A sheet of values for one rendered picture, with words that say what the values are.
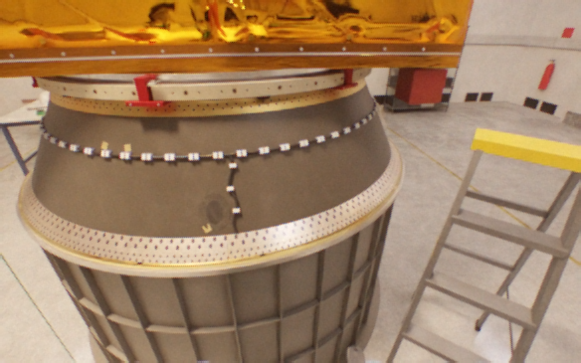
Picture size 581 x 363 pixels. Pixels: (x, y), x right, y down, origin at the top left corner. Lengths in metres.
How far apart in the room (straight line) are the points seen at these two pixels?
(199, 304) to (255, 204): 0.47
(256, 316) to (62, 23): 1.22
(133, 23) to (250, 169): 0.57
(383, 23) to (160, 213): 1.00
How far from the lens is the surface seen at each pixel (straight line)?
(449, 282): 1.46
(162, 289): 1.23
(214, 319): 1.32
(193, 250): 1.05
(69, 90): 1.28
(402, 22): 1.15
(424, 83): 1.33
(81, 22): 1.12
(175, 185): 1.05
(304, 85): 1.08
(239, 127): 1.03
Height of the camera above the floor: 1.89
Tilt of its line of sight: 30 degrees down
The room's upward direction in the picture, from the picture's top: straight up
